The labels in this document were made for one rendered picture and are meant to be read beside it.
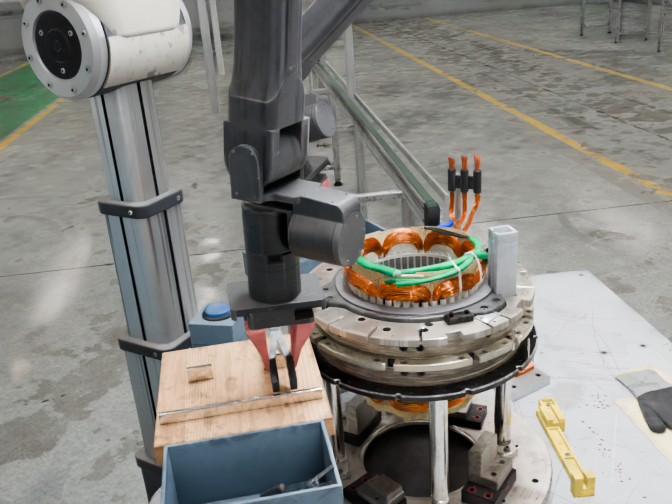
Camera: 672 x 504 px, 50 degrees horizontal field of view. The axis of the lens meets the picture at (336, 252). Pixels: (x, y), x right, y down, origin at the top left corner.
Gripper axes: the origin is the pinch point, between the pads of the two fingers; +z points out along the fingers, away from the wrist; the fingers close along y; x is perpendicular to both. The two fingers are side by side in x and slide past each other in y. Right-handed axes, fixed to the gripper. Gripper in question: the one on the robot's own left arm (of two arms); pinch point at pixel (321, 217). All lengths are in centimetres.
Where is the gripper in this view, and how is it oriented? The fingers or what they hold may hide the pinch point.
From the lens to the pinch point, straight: 122.6
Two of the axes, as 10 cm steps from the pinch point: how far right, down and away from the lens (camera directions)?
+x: -6.6, -1.3, 7.4
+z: 4.3, 7.5, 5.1
